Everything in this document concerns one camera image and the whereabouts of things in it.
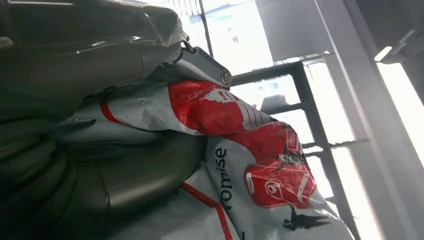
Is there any grey white courier package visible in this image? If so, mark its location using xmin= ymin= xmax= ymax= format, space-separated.
xmin=54 ymin=79 xmax=356 ymax=240

